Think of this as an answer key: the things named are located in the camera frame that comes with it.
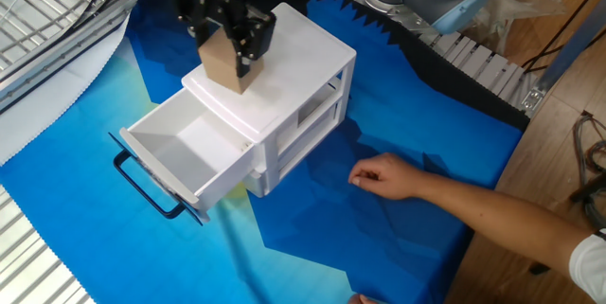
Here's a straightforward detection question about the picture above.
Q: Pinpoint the brown wooden block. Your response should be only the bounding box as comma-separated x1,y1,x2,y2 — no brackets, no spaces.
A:
197,27,265,96

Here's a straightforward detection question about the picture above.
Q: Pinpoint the person's right hand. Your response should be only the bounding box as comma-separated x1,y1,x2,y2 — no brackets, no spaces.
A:
348,152,427,201

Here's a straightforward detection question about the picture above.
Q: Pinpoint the white shirt with black stripes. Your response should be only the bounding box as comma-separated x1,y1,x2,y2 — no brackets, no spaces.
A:
567,227,606,304

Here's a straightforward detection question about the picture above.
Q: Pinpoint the blue mountain sun cloth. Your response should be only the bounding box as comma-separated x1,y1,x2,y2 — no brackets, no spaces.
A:
0,0,531,304

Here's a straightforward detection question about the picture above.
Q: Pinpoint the white drawer with black handle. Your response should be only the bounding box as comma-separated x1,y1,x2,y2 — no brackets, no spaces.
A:
107,86,257,227

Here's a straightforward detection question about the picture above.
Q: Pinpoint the person's right forearm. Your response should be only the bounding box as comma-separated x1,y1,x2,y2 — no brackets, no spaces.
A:
411,170,593,277

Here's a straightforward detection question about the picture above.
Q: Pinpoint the grey aluminium brace beam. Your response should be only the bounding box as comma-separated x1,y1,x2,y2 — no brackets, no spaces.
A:
520,0,606,116

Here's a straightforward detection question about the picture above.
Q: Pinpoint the white plastic drawer cabinet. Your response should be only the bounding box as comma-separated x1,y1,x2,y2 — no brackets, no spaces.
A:
181,2,357,199

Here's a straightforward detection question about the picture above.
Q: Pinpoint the black flat bar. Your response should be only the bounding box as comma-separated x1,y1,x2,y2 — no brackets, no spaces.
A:
528,260,553,276

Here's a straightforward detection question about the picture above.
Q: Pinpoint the grey floor cable coil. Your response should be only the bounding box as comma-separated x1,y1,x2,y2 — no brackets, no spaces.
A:
571,110,606,229

